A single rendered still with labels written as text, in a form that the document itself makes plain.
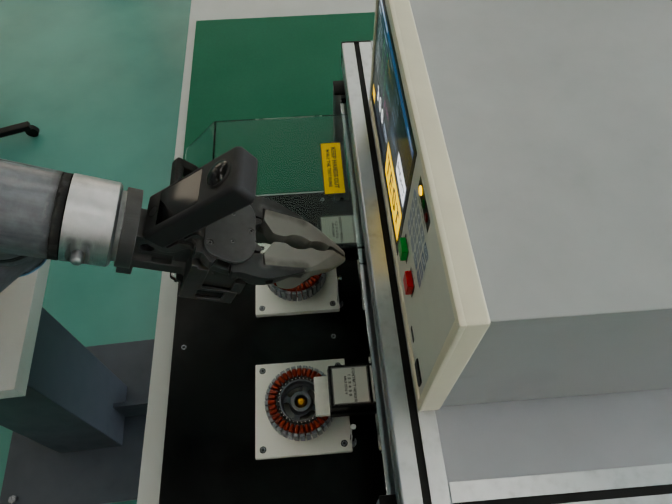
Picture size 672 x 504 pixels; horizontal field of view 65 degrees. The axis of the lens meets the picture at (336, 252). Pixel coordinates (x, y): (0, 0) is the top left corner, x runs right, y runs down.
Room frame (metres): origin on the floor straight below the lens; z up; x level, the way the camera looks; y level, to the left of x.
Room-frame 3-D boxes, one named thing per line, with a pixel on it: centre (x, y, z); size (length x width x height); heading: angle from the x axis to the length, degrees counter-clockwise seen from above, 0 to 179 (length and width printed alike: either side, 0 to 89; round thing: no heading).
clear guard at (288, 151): (0.48, 0.07, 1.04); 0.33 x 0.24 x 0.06; 94
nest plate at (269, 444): (0.24, 0.05, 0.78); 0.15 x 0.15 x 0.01; 4
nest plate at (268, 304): (0.48, 0.07, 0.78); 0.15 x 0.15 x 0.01; 4
